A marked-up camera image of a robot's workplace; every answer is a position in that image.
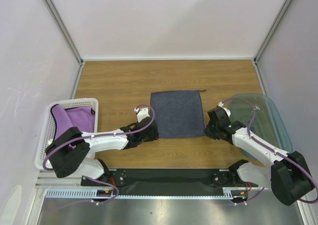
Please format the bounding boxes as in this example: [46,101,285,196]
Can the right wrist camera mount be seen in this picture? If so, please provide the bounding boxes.
[218,101,231,117]

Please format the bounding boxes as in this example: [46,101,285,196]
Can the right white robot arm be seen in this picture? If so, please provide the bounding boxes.
[206,106,318,206]

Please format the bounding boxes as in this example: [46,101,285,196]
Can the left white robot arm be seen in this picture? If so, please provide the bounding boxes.
[43,117,159,185]

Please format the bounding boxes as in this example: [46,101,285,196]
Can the purple towel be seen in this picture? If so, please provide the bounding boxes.
[47,104,97,145]

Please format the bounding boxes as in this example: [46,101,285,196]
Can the clear blue plastic tray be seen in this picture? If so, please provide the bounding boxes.
[226,93,293,152]

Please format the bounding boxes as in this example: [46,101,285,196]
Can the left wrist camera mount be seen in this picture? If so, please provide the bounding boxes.
[134,107,151,123]

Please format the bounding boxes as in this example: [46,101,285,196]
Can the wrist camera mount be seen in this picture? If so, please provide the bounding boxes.
[134,107,151,123]
[218,101,231,117]

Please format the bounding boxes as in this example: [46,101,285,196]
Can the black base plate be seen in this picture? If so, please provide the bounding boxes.
[81,167,260,196]

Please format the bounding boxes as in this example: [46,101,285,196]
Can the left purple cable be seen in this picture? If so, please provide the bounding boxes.
[43,104,157,207]

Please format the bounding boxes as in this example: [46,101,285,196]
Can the white plastic laundry basket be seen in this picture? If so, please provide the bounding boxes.
[35,98,98,170]

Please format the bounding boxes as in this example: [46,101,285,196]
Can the dark blue towel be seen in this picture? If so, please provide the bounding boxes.
[151,90,205,139]

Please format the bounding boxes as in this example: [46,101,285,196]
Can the aluminium frame rail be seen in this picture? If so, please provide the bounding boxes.
[34,169,305,201]

